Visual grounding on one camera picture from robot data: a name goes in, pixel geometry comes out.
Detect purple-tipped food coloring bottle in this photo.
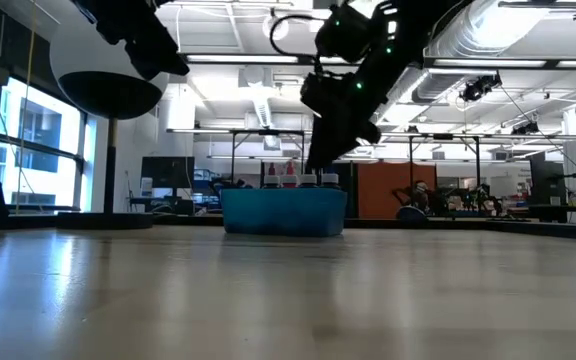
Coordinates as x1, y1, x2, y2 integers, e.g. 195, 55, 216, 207
263, 162, 282, 190

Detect white globe lamp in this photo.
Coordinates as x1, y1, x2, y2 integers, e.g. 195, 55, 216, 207
48, 4, 170, 231

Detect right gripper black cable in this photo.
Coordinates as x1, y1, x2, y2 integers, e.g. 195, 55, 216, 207
269, 13, 322, 60

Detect black monitor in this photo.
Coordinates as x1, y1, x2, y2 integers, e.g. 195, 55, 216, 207
141, 156, 196, 190

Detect blue dome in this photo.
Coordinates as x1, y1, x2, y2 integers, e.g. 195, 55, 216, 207
396, 205, 427, 221

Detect orange partition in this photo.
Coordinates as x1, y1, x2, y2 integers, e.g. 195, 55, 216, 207
357, 161, 438, 220

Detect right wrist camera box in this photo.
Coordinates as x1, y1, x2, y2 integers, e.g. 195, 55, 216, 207
314, 3, 385, 65

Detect black ceiling spotlight cluster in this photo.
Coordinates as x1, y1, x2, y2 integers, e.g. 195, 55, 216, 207
459, 72, 503, 104

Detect black background robot arms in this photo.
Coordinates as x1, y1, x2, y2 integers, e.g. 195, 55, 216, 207
390, 180, 499, 220

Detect large window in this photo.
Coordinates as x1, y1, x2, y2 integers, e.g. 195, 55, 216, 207
0, 74, 98, 214

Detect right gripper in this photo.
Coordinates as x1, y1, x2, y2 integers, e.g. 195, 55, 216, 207
300, 72, 382, 170

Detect long ceiling light strip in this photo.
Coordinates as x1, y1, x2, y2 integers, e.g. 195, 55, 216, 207
432, 58, 576, 70

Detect small black ceiling fixture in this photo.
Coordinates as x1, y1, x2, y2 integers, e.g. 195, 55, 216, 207
511, 121, 540, 137

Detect teal plastic bin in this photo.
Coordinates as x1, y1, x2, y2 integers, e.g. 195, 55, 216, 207
219, 187, 349, 238

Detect pink-tipped food coloring bottle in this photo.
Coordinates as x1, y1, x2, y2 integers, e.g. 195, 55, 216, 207
281, 160, 301, 190

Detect wide black workstation frame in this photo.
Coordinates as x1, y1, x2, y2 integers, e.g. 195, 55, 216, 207
407, 132, 483, 217

